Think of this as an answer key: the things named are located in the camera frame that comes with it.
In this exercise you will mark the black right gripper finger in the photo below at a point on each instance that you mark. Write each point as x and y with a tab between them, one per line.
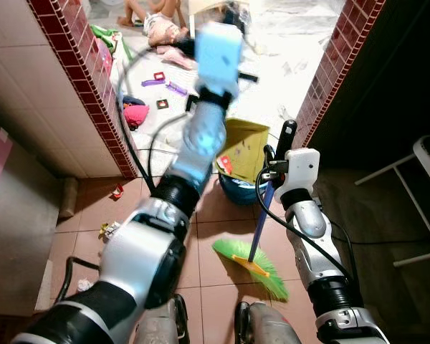
287	136

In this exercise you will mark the yellow dustpan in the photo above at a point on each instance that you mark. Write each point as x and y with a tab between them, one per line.
247	143

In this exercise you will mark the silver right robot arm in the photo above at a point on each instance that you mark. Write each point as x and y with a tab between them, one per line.
312	229

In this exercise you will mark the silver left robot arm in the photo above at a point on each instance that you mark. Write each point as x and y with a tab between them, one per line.
143	258

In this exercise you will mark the child lying on floor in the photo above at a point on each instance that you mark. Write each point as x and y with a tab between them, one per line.
168	32

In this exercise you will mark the blue plastic bucket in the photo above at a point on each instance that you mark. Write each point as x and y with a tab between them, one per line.
236	190

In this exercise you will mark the red white packet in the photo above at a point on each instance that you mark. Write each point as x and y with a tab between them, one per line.
226	165

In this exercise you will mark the purple plastic toy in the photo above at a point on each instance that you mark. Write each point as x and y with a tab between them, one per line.
178	89
153	80

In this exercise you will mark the sitting child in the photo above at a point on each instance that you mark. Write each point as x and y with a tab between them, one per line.
140	11

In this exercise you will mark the small black square card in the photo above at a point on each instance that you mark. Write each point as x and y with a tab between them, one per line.
162	104

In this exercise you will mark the green plastic toy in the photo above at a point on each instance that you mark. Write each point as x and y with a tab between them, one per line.
104	36

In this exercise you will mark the pink plastic object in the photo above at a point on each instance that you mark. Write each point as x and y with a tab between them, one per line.
136	115

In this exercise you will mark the black folding chair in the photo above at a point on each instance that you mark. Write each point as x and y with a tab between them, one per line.
426	154

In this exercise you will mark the grey robot right leg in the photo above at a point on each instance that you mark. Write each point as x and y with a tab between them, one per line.
269	326

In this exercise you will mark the grey robot leg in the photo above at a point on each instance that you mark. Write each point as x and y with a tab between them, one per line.
269	326
158	326

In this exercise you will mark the small red wrapper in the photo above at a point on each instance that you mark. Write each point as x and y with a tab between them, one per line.
117	191

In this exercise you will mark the crumpled yellowish wrapper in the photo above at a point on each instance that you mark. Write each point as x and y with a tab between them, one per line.
110	229

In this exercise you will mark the grey robot left leg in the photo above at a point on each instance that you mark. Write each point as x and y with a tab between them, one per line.
158	326

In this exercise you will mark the white paper scrap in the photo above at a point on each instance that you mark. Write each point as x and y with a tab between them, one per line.
84	284

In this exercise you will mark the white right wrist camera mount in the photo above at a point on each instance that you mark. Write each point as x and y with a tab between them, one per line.
301	172

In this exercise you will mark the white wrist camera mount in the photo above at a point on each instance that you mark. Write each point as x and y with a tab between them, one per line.
301	172
218	54

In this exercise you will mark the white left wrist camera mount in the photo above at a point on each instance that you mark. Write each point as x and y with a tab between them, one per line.
218	54

